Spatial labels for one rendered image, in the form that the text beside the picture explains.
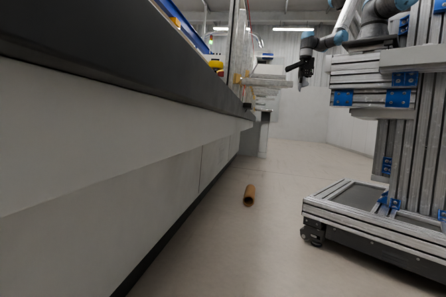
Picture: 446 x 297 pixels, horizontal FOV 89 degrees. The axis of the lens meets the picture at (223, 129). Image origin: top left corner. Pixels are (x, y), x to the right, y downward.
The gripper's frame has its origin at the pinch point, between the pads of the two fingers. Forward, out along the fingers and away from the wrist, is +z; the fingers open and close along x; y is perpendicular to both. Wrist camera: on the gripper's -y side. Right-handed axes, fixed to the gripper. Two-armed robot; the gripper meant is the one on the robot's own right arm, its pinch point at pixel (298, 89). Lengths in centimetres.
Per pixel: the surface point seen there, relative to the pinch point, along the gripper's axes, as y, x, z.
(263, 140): -15, 250, 51
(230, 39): -36, -58, -9
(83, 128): -35, -130, 25
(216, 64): -47, -29, -6
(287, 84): -9.6, -26.5, 2.0
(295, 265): -1, -48, 83
